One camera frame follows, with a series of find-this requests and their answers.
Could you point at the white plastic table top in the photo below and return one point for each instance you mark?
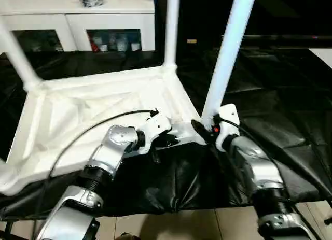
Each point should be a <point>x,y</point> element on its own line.
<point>103,95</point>

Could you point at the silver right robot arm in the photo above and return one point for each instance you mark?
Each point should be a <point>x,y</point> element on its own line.
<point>262,170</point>

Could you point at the black glossy mat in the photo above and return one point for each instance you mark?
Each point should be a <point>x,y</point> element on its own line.
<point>272,95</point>

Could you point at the small tan label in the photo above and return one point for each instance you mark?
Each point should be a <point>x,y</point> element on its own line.
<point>191,41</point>

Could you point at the dark robot torso part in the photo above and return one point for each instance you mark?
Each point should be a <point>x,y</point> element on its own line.
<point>129,236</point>

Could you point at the long black bar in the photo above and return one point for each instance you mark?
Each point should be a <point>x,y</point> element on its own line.
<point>288,39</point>

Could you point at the white flat panel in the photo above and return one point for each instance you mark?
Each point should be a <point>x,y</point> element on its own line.
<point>323,57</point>

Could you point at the white cabinet with glass doors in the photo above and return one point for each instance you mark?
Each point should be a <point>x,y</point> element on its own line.
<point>77,19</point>

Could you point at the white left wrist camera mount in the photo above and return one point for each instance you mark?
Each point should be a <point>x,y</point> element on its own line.
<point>157,126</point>

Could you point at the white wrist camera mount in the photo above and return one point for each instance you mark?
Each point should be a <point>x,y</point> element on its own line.
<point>228,114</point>
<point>157,126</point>

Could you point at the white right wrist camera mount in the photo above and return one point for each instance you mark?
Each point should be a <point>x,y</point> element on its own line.
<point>228,114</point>

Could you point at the black folding table frame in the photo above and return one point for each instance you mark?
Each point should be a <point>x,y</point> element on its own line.
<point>18,229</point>

